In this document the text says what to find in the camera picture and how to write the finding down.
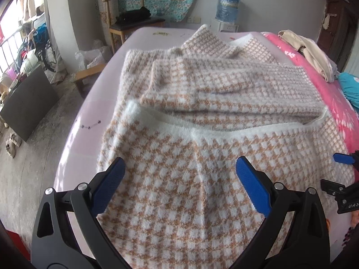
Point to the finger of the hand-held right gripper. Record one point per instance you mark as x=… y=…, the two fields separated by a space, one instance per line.
x=343 y=159
x=333 y=186

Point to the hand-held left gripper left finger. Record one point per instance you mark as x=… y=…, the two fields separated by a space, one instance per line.
x=110 y=183

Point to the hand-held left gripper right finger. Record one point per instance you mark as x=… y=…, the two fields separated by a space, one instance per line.
x=252 y=185

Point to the fuzzy houndstooth knit coat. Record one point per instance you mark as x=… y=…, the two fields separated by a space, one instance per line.
x=202 y=145

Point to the person's right forearm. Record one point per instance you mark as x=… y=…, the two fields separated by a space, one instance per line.
x=352 y=228

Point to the hanging pale clothes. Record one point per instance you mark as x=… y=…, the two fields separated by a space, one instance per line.
x=29 y=1

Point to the pink printed blanket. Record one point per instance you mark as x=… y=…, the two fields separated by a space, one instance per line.
x=331 y=101

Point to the bed with pale pink sheet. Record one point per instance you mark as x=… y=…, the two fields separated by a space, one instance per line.
x=92 y=112

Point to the pair of beige shoes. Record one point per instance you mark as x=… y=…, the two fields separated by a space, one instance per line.
x=12 y=145

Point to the red object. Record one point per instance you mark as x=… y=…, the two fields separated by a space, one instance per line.
x=18 y=243

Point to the beige garment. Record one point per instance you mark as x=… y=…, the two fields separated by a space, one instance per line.
x=314 y=53

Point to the low wooden stool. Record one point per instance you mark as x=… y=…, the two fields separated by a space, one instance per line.
x=87 y=74

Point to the dark flat board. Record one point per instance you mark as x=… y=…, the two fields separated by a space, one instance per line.
x=28 y=106

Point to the clear plastic bag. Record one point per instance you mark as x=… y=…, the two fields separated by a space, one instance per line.
x=89 y=57

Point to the brown wooden door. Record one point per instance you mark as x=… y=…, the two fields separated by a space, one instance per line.
x=339 y=19

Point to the wheelchair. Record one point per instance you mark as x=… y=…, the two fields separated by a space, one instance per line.
x=42 y=53

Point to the wooden chair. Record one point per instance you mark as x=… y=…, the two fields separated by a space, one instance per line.
x=120 y=30

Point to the white water dispenser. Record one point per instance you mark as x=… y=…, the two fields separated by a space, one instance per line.
x=227 y=28

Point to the black folded clothing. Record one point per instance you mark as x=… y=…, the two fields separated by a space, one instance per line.
x=133 y=15

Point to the blue water bottle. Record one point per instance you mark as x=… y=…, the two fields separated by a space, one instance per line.
x=227 y=7

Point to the white wall socket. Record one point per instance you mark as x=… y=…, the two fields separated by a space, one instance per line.
x=194 y=20

